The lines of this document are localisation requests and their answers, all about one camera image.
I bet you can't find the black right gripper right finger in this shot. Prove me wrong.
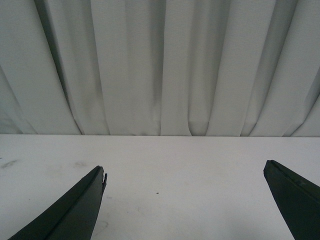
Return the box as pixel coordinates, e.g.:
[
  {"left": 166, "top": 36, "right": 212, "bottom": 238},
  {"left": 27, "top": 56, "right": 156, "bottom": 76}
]
[{"left": 263, "top": 160, "right": 320, "bottom": 240}]

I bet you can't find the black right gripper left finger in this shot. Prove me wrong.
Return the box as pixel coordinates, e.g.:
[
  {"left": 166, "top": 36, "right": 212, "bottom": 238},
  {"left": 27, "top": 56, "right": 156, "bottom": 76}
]
[{"left": 10, "top": 165, "right": 108, "bottom": 240}]

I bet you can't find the white pleated curtain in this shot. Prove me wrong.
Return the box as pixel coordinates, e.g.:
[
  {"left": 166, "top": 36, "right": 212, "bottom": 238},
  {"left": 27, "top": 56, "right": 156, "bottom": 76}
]
[{"left": 0, "top": 0, "right": 320, "bottom": 137}]

